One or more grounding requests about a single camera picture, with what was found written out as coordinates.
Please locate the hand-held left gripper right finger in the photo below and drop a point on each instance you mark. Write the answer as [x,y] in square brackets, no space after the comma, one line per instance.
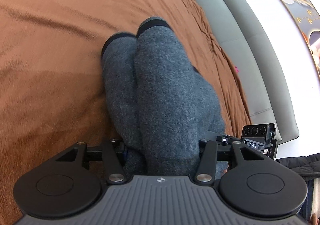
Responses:
[208,150]

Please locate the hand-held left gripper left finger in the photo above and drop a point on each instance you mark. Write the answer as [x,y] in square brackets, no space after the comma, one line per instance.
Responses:
[117,149]

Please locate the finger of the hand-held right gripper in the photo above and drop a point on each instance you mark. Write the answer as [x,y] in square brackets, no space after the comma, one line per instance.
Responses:
[226,139]

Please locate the grey knit pants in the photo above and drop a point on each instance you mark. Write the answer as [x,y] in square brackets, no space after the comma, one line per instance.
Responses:
[162,90]

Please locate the person's right forearm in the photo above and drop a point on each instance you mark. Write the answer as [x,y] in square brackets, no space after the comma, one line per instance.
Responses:
[300,165]

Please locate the grey padded headboard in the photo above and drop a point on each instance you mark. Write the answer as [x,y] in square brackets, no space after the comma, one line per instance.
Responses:
[240,27]

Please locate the brown fleece blanket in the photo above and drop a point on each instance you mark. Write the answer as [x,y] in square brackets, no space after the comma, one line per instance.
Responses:
[50,52]

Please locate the orange and gold wall picture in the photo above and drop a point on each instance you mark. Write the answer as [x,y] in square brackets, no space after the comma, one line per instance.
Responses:
[295,3]

